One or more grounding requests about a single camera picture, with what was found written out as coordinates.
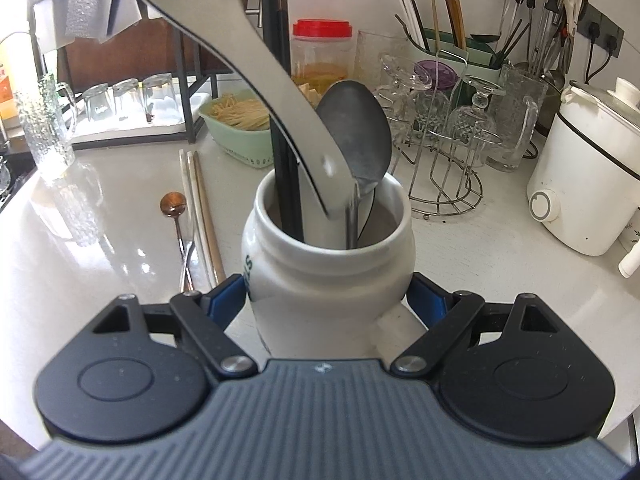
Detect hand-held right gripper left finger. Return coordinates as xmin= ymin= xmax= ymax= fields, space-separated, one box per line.
xmin=91 ymin=274 xmax=261 ymax=379

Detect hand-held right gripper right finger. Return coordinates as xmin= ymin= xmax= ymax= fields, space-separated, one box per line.
xmin=390 ymin=272 xmax=559 ymax=377

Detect slim metal utensil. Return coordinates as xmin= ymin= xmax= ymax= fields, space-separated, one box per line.
xmin=179 ymin=240 xmax=197 ymax=292

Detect white ceramic jar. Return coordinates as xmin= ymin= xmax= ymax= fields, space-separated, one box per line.
xmin=241 ymin=167 xmax=427 ymax=361

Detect wooden chopstick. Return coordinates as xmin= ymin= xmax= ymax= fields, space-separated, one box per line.
xmin=194 ymin=152 xmax=227 ymax=283

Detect small copper spoon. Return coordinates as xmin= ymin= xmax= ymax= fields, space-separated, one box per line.
xmin=160 ymin=191 xmax=197 ymax=293

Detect white chopstick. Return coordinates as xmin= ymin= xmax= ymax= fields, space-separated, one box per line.
xmin=178 ymin=149 xmax=213 ymax=288
xmin=186 ymin=151 xmax=219 ymax=286

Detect large metal spoon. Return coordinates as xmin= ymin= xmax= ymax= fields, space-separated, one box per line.
xmin=316 ymin=80 xmax=393 ymax=250

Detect white ceramic spoon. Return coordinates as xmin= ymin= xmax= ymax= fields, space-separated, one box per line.
xmin=120 ymin=0 xmax=359 ymax=224

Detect black chopstick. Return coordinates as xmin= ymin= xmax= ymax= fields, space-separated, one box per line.
xmin=263 ymin=0 xmax=297 ymax=241
xmin=276 ymin=0 xmax=306 ymax=241

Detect row of hanging kitchen utensils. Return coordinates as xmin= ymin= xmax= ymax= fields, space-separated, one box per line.
xmin=500 ymin=0 xmax=576 ymax=92

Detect green plastic basket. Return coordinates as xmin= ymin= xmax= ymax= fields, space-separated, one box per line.
xmin=198 ymin=91 xmax=276 ymax=169

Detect enoki mushroom bundle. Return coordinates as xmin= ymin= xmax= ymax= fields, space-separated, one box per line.
xmin=210 ymin=94 xmax=273 ymax=132

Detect glass goblet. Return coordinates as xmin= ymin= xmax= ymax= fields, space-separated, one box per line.
xmin=410 ymin=91 xmax=451 ymax=137
xmin=377 ymin=52 xmax=434 ymax=127
xmin=446 ymin=75 xmax=507 ymax=167

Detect white tray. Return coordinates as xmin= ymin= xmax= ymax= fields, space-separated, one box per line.
xmin=70 ymin=91 xmax=212 ymax=144

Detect textured glass mug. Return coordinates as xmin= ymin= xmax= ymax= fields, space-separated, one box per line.
xmin=15 ymin=74 xmax=79 ymax=181
xmin=357 ymin=30 xmax=397 ymax=88
xmin=487 ymin=64 xmax=549 ymax=174

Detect white electric cooker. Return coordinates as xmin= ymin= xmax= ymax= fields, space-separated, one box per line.
xmin=526 ymin=77 xmax=640 ymax=279

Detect clear glass with red print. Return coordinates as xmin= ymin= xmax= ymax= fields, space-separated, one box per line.
xmin=142 ymin=73 xmax=177 ymax=124

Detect black metal rack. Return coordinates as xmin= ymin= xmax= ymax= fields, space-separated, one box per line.
xmin=27 ymin=0 xmax=222 ymax=151

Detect clear drinking glass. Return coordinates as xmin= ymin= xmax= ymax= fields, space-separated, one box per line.
xmin=112 ymin=78 xmax=146 ymax=122
xmin=81 ymin=83 xmax=114 ymax=122

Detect purple lid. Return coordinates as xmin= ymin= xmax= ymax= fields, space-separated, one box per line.
xmin=412 ymin=60 xmax=459 ymax=94

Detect green utensil holder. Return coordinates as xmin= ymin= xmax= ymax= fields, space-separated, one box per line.
xmin=400 ymin=35 xmax=512 ymax=111

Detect black kitchen sink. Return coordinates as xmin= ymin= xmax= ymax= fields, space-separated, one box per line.
xmin=0 ymin=147 xmax=37 ymax=213

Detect brown wooden board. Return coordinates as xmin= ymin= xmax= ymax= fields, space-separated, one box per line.
xmin=55 ymin=7 xmax=273 ymax=95

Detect red-lidded plastic jar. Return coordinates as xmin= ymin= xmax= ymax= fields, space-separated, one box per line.
xmin=291 ymin=19 xmax=355 ymax=108

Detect group of upright chopsticks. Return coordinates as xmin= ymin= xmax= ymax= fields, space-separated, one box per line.
xmin=390 ymin=0 xmax=469 ymax=53

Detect grey hanging cloth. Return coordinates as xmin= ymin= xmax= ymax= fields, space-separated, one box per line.
xmin=35 ymin=0 xmax=147 ymax=56

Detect silver sparkly cloth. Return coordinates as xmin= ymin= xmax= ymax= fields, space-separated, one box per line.
xmin=64 ymin=0 xmax=113 ymax=41

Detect wire goblet rack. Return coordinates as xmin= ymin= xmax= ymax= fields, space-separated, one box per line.
xmin=395 ymin=50 xmax=501 ymax=220

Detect black power cable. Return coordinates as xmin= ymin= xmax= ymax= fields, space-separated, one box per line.
xmin=584 ymin=40 xmax=610 ymax=85

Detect metal bar handle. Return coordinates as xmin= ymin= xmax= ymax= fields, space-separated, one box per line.
xmin=242 ymin=0 xmax=264 ymax=29

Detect black wall socket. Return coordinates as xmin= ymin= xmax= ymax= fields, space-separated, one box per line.
xmin=575 ymin=2 xmax=626 ymax=59

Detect white-handled scissors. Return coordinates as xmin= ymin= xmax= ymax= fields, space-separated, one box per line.
xmin=560 ymin=0 xmax=587 ymax=37

